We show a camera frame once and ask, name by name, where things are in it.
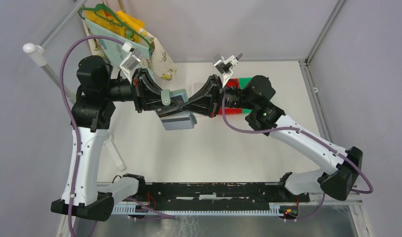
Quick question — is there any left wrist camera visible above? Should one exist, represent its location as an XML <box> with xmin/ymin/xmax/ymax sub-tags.
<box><xmin>120</xmin><ymin>42</ymin><xmax>148</xmax><ymax>82</ymax></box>

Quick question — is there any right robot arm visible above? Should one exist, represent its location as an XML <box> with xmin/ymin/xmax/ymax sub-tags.
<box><xmin>181</xmin><ymin>75</ymin><xmax>363</xmax><ymax>201</ymax></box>

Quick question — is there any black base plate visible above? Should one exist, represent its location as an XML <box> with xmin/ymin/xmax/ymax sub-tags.
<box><xmin>132</xmin><ymin>182</ymin><xmax>310</xmax><ymax>211</ymax></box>

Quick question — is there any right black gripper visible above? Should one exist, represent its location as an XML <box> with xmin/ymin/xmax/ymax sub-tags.
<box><xmin>180</xmin><ymin>75</ymin><xmax>256</xmax><ymax>119</ymax></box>

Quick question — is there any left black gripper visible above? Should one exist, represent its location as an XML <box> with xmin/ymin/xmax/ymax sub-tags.
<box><xmin>103</xmin><ymin>67</ymin><xmax>177</xmax><ymax>113</ymax></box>

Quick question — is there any cream printed cloth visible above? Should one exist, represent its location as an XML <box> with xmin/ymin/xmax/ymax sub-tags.
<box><xmin>81</xmin><ymin>19</ymin><xmax>177</xmax><ymax>81</ymax></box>

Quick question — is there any white slotted cable duct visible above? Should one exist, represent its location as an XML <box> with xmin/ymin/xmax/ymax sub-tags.
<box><xmin>111</xmin><ymin>203</ymin><xmax>282</xmax><ymax>217</ymax></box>

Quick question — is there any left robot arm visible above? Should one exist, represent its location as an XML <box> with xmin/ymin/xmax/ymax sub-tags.
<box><xmin>50</xmin><ymin>56</ymin><xmax>156</xmax><ymax>222</ymax></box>

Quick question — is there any white clothes rack pole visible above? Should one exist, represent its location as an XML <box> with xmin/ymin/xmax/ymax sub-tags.
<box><xmin>23</xmin><ymin>43</ymin><xmax>126</xmax><ymax>171</ymax></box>

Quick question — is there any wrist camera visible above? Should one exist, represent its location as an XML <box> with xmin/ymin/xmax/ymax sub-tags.
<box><xmin>120</xmin><ymin>42</ymin><xmax>148</xmax><ymax>82</ymax></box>
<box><xmin>213</xmin><ymin>54</ymin><xmax>241</xmax><ymax>88</ymax></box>

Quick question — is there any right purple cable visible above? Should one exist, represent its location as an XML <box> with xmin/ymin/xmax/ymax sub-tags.
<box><xmin>221</xmin><ymin>53</ymin><xmax>374</xmax><ymax>222</ymax></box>

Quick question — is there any aluminium frame rail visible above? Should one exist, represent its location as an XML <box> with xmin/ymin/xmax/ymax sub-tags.
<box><xmin>66</xmin><ymin>182</ymin><xmax>363</xmax><ymax>206</ymax></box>

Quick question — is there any purple cable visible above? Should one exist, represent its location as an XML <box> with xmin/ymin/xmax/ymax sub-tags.
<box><xmin>59</xmin><ymin>35</ymin><xmax>175</xmax><ymax>237</ymax></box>
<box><xmin>221</xmin><ymin>53</ymin><xmax>374</xmax><ymax>222</ymax></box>

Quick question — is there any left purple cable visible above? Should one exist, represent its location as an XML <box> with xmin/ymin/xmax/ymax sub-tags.
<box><xmin>59</xmin><ymin>35</ymin><xmax>175</xmax><ymax>237</ymax></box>

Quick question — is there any red plastic bin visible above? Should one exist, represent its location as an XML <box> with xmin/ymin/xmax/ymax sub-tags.
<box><xmin>225</xmin><ymin>78</ymin><xmax>243</xmax><ymax>115</ymax></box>

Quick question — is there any green clothes hanger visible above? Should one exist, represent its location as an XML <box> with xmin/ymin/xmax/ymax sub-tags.
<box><xmin>78</xmin><ymin>3</ymin><xmax>154</xmax><ymax>53</ymax></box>

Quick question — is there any green plastic bin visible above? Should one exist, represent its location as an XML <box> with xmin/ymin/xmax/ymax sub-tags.
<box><xmin>238</xmin><ymin>78</ymin><xmax>252</xmax><ymax>114</ymax></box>

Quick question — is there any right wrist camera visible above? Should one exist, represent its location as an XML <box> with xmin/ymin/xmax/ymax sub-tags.
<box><xmin>213</xmin><ymin>54</ymin><xmax>241</xmax><ymax>88</ymax></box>

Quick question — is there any dark grey card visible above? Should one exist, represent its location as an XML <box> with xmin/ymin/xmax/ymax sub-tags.
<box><xmin>160</xmin><ymin>112</ymin><xmax>197</xmax><ymax>131</ymax></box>

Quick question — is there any yellow cloth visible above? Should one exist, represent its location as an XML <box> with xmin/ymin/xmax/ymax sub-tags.
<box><xmin>84</xmin><ymin>10</ymin><xmax>145</xmax><ymax>43</ymax></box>

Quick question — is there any light blue printed cloth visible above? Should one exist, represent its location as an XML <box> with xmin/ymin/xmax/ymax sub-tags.
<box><xmin>85</xmin><ymin>19</ymin><xmax>154</xmax><ymax>76</ymax></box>

